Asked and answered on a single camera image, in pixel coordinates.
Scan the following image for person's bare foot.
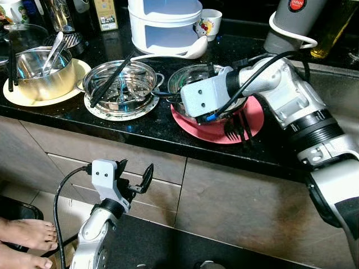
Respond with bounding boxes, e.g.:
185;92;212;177
0;243;54;269
0;217;59;253

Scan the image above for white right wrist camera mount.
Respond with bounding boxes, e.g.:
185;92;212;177
180;66;234;118

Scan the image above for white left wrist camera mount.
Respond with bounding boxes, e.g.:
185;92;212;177
91;159;119;203

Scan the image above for clear glass jar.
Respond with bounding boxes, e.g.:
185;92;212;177
42;0;76;33

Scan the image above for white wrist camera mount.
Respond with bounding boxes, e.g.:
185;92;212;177
180;66;234;118
91;159;119;203

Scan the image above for grey robot right foot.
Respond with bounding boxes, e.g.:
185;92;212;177
194;260;226;269

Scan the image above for black tongs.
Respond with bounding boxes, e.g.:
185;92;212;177
6;38;19;94

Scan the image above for steel steamer pot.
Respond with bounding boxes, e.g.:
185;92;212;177
82;59;165;113

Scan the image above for white patterned mug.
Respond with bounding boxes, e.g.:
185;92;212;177
0;0;30;26

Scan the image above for steel cooking pot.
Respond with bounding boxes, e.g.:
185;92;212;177
14;47;77;102

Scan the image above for steel ladle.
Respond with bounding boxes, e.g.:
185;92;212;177
40;32;66;76

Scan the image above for pale yellow plate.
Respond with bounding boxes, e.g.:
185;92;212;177
3;58;92;108

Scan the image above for steel wire strainer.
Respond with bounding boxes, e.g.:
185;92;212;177
45;31;86;57

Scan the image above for black spatula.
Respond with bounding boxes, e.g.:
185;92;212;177
89;52;139;109

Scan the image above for clear glass lid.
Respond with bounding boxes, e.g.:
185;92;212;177
0;24;35;57

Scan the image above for white stacked food container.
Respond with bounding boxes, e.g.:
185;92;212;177
127;0;204;57

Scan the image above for black floor mat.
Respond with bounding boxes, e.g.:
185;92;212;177
56;215;315;269

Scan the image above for yellow oil bottle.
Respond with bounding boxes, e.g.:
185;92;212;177
310;0;357;60

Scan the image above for yellow barcode box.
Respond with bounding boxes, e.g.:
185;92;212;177
92;0;119;32

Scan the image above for black sandal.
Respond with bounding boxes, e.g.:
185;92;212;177
0;195;44;222

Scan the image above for pink plate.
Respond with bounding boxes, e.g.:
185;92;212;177
171;94;265;145

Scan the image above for white power cord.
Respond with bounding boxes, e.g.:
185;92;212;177
269;11;318;51

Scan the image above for steel bowl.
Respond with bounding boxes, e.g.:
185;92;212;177
167;63;251;122

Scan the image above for white printed cup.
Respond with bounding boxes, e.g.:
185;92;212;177
195;8;223;43

